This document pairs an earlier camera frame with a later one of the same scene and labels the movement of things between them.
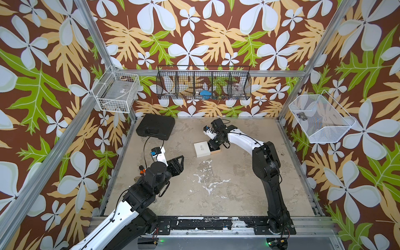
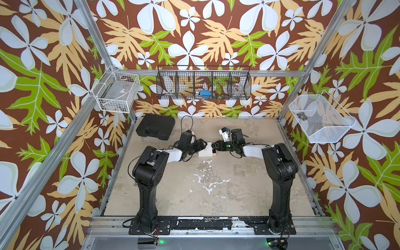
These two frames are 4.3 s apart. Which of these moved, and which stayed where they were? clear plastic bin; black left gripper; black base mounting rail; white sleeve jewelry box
Moved: black left gripper
Stayed: clear plastic bin; white sleeve jewelry box; black base mounting rail
